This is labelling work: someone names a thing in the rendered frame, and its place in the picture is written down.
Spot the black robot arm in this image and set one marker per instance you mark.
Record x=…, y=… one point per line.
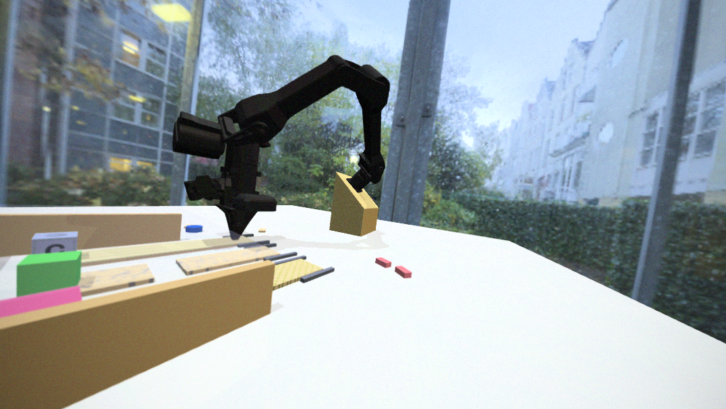
x=262, y=116

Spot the pink rectangular block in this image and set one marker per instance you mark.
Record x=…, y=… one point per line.
x=383, y=262
x=403, y=272

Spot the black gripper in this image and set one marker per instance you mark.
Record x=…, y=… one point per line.
x=245, y=201

